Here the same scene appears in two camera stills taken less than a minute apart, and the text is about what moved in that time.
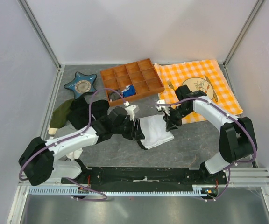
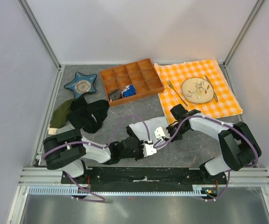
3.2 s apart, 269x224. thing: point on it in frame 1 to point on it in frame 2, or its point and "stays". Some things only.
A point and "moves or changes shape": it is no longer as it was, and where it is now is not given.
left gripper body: (126, 128) to (138, 152)
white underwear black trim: (154, 129) moves or changes shape
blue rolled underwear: (129, 90) stays
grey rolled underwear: (114, 95) stays
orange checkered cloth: (169, 75) stays
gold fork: (170, 85) stays
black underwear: (79, 113) stays
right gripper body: (178, 113) to (178, 136)
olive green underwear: (60, 115) stays
